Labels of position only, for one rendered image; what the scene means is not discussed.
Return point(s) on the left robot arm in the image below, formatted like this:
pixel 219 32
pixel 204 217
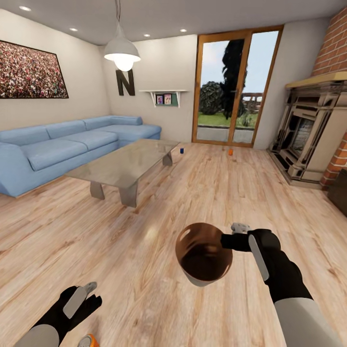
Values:
pixel 68 312

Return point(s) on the room light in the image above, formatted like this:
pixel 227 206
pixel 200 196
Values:
pixel 121 45

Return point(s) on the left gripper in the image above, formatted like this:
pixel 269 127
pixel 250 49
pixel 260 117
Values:
pixel 93 303

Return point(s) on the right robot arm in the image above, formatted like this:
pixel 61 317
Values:
pixel 301 321

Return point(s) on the trash can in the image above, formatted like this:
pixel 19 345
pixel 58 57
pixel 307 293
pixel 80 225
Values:
pixel 201 255

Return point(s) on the wood fireplace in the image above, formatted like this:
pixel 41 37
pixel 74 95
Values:
pixel 312 127

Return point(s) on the decorative sign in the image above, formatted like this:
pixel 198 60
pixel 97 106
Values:
pixel 129 85

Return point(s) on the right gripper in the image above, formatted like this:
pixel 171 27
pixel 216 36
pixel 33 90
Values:
pixel 231 242

